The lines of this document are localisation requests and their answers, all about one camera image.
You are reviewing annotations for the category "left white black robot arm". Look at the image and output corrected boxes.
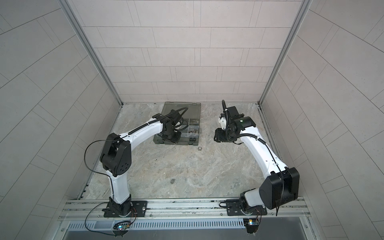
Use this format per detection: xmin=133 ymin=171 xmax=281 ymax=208
xmin=100 ymin=107 xmax=188 ymax=218

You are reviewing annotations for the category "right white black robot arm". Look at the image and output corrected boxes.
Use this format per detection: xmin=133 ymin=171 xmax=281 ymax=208
xmin=214 ymin=101 xmax=300 ymax=215

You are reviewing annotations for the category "grey plastic organizer box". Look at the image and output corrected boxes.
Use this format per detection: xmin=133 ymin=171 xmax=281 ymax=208
xmin=161 ymin=102 xmax=201 ymax=146

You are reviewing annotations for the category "right controller board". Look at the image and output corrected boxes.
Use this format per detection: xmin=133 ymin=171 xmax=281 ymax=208
xmin=243 ymin=218 xmax=261 ymax=234

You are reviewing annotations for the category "controller board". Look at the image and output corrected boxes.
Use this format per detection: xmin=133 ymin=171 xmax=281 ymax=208
xmin=243 ymin=218 xmax=261 ymax=234
xmin=112 ymin=221 xmax=132 ymax=237

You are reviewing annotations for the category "left controller board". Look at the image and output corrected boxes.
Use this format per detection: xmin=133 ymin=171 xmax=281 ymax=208
xmin=112 ymin=221 xmax=132 ymax=237

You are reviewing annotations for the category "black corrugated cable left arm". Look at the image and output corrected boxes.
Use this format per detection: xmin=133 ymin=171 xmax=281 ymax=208
xmin=127 ymin=106 xmax=190 ymax=136

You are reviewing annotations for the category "aluminium mounting rail frame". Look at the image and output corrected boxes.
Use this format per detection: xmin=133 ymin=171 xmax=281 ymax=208
xmin=58 ymin=198 xmax=312 ymax=234

